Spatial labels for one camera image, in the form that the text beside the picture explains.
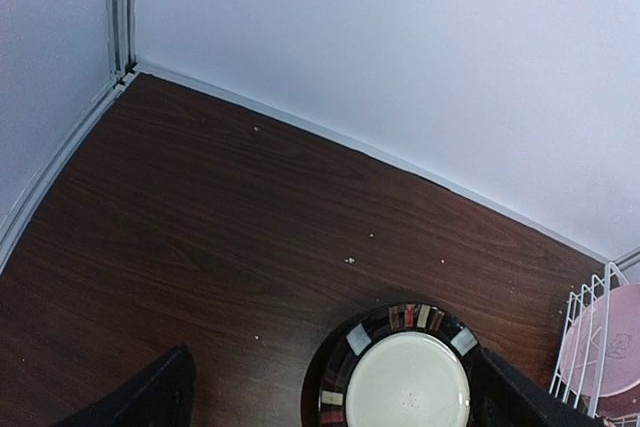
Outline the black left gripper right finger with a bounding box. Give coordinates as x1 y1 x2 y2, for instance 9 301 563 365
471 348 600 427

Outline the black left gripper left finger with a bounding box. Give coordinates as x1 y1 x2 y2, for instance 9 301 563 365
57 345 196 426

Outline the black striped rim plate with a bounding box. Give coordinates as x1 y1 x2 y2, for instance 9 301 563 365
300 301 480 426

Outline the pink polka dot plate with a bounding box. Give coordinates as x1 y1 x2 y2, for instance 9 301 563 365
597 390 639 426

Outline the plain pink plate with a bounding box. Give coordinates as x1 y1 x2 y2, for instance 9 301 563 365
559 284 639 397

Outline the white wire dish rack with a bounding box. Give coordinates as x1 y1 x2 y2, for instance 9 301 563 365
549 262 639 426

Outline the left aluminium corner post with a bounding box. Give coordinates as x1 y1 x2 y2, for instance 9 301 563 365
106 0 136 83

